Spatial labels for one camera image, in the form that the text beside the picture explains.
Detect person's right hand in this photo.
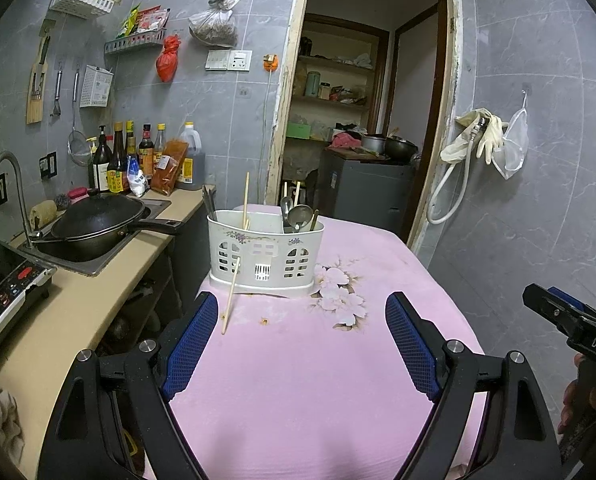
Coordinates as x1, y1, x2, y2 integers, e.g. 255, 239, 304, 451
558, 353, 586, 436

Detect red plastic bag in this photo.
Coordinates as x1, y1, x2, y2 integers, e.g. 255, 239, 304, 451
156, 35, 183, 84

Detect white power cable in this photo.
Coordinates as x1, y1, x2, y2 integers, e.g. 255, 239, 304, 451
262, 70, 275, 197

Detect steel mesh strainer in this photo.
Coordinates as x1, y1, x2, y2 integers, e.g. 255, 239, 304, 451
66, 67, 92, 166

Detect steel faucet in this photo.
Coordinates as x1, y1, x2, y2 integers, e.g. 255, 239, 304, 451
0, 151, 42, 249

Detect white plastic utensil holder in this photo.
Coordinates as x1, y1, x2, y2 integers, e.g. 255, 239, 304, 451
207, 210, 325, 299

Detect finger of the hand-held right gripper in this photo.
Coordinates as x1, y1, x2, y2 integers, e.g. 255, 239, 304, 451
548, 286, 596, 327
522, 284, 586, 333

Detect tan loofah sponge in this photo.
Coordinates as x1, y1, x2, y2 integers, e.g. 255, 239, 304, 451
29, 199, 59, 231

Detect grey cabinet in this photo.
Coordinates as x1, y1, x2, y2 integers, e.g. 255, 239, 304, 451
317, 148, 417, 237

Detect red-label sauce bottle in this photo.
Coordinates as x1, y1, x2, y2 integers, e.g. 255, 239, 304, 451
138, 123, 157, 177

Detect white wall box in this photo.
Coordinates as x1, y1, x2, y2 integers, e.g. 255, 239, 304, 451
79, 64, 115, 110

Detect orange spice packet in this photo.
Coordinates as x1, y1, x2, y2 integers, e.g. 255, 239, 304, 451
150, 139, 189, 197

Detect wooden shelf unit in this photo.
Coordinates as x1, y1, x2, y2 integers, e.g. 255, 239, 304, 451
282, 14, 389, 147

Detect dark cooking pot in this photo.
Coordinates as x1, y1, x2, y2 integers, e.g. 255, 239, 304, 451
383, 135, 419, 164

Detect metal wall shelf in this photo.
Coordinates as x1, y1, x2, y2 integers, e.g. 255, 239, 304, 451
103, 30, 168, 56

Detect black induction cooker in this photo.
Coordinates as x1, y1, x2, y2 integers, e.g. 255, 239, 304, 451
0, 238, 58, 362

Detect pale-capped sauce bottle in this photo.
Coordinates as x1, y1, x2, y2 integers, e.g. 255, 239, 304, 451
154, 123, 170, 162

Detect black wok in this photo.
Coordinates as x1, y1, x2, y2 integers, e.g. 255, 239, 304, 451
30, 188, 184, 264

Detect yellow-capped sauce bottle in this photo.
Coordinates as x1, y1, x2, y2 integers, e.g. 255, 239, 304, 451
124, 120, 139, 162

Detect white and blue bag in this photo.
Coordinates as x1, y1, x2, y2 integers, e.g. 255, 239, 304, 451
126, 154, 151, 197

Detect steel pot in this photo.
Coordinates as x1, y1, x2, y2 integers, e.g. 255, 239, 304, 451
360, 133, 387, 155

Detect pink rag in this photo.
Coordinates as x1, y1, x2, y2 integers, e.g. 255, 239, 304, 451
330, 131, 364, 150

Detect dark soy sauce bottle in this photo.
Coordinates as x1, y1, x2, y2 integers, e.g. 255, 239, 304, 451
107, 120, 130, 195

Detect cream rubber gloves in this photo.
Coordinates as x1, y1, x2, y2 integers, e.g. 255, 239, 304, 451
440, 108, 510, 165

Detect pink floral tablecloth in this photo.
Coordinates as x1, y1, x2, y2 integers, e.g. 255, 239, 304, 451
143, 204, 489, 480

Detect dark pump bottle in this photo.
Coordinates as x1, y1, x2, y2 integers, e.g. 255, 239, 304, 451
91, 124, 113, 194

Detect beige kitchen counter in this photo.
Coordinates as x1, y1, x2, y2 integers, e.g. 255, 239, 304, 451
0, 190, 217, 480

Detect red snack packet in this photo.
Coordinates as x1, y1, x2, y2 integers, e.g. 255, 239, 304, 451
137, 7, 170, 34

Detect wooden knife holder board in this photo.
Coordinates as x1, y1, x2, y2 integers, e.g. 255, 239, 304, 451
26, 20, 58, 125

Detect steel sink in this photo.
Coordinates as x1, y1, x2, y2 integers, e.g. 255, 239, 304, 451
18, 197, 173, 277

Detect yellow snack packet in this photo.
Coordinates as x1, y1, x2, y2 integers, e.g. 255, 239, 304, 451
117, 5, 142, 37

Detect steel peeler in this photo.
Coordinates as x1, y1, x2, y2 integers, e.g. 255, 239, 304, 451
50, 67, 67, 119

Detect door frame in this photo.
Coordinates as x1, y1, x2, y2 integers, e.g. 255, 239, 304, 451
265, 0, 464, 257

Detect large dark oil jug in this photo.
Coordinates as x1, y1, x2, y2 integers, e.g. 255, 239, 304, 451
175, 121, 207, 191

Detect white hose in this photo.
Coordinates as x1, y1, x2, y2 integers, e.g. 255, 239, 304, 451
426, 119, 489, 225

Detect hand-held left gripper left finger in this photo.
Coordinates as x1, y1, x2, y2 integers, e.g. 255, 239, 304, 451
37, 291, 219, 480

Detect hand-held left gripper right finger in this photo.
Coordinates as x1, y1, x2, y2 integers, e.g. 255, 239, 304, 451
385, 291, 563, 480

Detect clear bag of dried goods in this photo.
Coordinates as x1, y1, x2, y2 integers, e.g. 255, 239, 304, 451
188, 0, 240, 49

